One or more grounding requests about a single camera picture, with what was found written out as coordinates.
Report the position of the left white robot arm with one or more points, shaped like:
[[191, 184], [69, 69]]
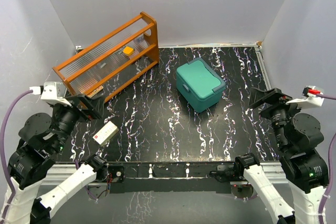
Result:
[[42, 137]]

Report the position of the yellow-orange small block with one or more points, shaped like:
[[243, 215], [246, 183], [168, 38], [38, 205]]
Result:
[[128, 51]]

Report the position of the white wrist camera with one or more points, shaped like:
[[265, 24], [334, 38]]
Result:
[[312, 97], [51, 92]]

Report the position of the cream medicine carton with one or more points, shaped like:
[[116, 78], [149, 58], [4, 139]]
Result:
[[106, 133]]

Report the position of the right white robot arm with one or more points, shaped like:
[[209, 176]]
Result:
[[297, 136]]

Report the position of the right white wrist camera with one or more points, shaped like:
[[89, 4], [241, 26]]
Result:
[[312, 97]]

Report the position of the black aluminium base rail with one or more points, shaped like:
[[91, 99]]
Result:
[[129, 177]]

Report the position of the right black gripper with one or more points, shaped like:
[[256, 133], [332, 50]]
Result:
[[271, 96]]

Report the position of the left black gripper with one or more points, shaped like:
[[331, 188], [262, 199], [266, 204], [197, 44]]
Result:
[[95, 108]]

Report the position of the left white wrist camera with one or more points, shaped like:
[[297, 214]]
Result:
[[51, 92]]

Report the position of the teal medicine box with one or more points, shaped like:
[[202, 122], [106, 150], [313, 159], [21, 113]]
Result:
[[199, 84]]

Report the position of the orange wooden shelf rack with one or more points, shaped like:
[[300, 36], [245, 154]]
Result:
[[103, 63]]

